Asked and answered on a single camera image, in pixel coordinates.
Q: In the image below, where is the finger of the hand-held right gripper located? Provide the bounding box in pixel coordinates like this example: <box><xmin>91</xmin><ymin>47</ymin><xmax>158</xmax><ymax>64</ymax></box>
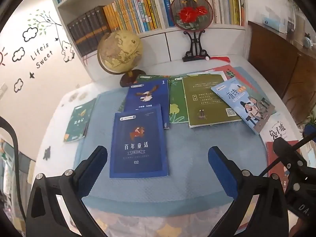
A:
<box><xmin>273</xmin><ymin>137</ymin><xmax>308</xmax><ymax>171</ymax></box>

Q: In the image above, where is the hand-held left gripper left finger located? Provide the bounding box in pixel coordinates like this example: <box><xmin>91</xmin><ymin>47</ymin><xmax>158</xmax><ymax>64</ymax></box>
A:
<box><xmin>26</xmin><ymin>145</ymin><xmax>108</xmax><ymax>237</ymax></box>

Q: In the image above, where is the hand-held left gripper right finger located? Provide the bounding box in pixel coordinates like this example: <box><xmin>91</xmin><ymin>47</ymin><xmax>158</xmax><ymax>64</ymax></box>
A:
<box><xmin>208</xmin><ymin>146</ymin><xmax>289</xmax><ymax>237</ymax></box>

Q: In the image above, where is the dark blue book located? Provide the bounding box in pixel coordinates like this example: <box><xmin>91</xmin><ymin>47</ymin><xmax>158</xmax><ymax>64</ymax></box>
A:
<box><xmin>109</xmin><ymin>104</ymin><xmax>169</xmax><ymax>179</ymax></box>

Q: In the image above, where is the light blue cartoon cover book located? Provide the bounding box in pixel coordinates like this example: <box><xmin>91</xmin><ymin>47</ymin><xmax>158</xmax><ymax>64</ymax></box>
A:
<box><xmin>211</xmin><ymin>77</ymin><xmax>276</xmax><ymax>134</ymax></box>

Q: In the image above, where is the olive green book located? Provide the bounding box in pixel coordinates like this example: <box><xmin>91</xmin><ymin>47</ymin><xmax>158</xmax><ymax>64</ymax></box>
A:
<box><xmin>182</xmin><ymin>73</ymin><xmax>242</xmax><ymax>128</ymax></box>

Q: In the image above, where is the red poet cover book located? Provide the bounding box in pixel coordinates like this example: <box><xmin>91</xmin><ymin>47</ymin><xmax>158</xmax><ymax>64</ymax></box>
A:
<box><xmin>210</xmin><ymin>64</ymin><xmax>262</xmax><ymax>90</ymax></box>

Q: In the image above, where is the dark green beetle cover book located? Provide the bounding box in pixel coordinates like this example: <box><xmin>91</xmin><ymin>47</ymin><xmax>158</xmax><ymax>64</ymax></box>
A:
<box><xmin>134</xmin><ymin>74</ymin><xmax>171</xmax><ymax>83</ymax></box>

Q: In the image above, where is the person's right forearm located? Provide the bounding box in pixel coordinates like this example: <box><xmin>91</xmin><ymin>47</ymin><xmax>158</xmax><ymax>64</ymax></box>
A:
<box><xmin>289</xmin><ymin>217</ymin><xmax>316</xmax><ymax>237</ymax></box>

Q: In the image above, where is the row of dark hardcover books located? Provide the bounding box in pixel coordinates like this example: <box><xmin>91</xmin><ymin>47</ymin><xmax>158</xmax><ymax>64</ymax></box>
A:
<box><xmin>67</xmin><ymin>6</ymin><xmax>110</xmax><ymax>58</ymax></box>

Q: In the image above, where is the row of yellow books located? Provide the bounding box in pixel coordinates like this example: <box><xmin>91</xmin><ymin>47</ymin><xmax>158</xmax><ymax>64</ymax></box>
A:
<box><xmin>102</xmin><ymin>0</ymin><xmax>163</xmax><ymax>34</ymax></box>

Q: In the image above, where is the light blue quilted mat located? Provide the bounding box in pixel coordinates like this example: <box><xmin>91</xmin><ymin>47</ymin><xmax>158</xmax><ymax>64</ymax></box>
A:
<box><xmin>74</xmin><ymin>67</ymin><xmax>269</xmax><ymax>203</ymax></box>

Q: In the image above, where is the light green butterfly cover book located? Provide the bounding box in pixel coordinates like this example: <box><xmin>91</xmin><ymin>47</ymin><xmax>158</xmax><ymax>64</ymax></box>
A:
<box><xmin>168</xmin><ymin>77</ymin><xmax>192</xmax><ymax>124</ymax></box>

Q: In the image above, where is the brown wooden cabinet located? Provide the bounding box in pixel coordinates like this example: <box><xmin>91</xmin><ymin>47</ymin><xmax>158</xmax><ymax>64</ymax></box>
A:
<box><xmin>247</xmin><ymin>21</ymin><xmax>316</xmax><ymax>129</ymax></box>

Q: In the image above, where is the blue eagle cover book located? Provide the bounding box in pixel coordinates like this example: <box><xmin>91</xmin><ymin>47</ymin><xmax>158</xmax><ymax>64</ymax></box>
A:
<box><xmin>123</xmin><ymin>79</ymin><xmax>171</xmax><ymax>129</ymax></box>

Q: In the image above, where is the red tassel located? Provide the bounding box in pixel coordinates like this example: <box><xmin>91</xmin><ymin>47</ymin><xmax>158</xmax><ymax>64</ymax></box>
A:
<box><xmin>206</xmin><ymin>56</ymin><xmax>230</xmax><ymax>64</ymax></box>

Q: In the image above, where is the small teal pot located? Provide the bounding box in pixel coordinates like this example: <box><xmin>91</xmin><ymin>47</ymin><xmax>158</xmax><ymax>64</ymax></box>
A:
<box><xmin>303</xmin><ymin>36</ymin><xmax>315</xmax><ymax>49</ymax></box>

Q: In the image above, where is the yellow globe on wooden base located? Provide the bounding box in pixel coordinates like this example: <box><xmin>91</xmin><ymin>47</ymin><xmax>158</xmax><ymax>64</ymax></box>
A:
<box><xmin>97</xmin><ymin>30</ymin><xmax>144</xmax><ymax>87</ymax></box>

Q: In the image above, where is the pale blue tissue box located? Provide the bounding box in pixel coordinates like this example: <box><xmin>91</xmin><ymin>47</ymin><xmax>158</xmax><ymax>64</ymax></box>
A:
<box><xmin>263</xmin><ymin>17</ymin><xmax>287</xmax><ymax>32</ymax></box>

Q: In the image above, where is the embroidered round fan on stand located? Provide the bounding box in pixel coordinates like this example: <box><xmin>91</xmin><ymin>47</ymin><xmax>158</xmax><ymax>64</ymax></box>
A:
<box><xmin>170</xmin><ymin>0</ymin><xmax>214</xmax><ymax>63</ymax></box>

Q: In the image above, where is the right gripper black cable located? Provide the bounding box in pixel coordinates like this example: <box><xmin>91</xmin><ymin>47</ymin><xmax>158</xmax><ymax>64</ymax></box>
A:
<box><xmin>259</xmin><ymin>131</ymin><xmax>316</xmax><ymax>177</ymax></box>

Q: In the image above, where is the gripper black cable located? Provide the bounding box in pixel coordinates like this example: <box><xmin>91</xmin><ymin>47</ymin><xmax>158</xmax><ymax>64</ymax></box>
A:
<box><xmin>0</xmin><ymin>115</ymin><xmax>27</xmax><ymax>228</ymax></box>
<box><xmin>259</xmin><ymin>131</ymin><xmax>316</xmax><ymax>177</ymax></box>

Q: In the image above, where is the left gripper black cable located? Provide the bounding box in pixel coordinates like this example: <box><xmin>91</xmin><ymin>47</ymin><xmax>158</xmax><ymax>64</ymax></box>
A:
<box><xmin>0</xmin><ymin>115</ymin><xmax>27</xmax><ymax>228</ymax></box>

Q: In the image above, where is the swinging bear wall sticker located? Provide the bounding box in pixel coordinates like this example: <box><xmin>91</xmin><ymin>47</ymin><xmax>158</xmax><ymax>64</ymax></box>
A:
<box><xmin>55</xmin><ymin>22</ymin><xmax>76</xmax><ymax>63</ymax></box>

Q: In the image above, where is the lettering wall sticker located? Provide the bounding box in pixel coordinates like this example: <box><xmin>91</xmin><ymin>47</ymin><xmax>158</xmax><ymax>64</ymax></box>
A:
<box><xmin>28</xmin><ymin>43</ymin><xmax>54</xmax><ymax>70</ymax></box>

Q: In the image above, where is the tree branch wall sticker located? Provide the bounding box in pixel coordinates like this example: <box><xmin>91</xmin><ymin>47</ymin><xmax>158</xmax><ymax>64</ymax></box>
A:
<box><xmin>27</xmin><ymin>9</ymin><xmax>62</xmax><ymax>36</ymax></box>

